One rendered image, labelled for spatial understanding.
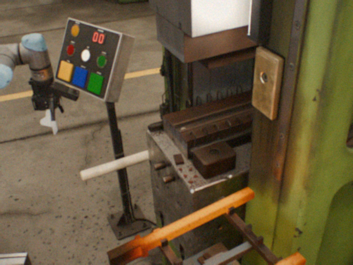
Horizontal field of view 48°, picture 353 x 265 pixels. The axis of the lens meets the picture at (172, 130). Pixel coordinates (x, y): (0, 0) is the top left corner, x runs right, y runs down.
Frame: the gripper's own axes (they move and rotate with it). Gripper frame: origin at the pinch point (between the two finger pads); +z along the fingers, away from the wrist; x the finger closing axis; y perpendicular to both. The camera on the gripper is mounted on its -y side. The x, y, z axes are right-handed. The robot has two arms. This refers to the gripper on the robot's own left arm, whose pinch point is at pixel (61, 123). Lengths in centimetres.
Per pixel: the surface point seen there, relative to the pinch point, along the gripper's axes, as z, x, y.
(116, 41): -23.3, -20.9, -23.0
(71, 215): 94, -42, 21
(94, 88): -6.0, -16.1, -12.1
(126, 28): 94, -353, 4
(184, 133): -6, 19, -47
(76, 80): -5.9, -23.7, -3.5
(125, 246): -4, 64, -29
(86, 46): -18.5, -29.8, -8.9
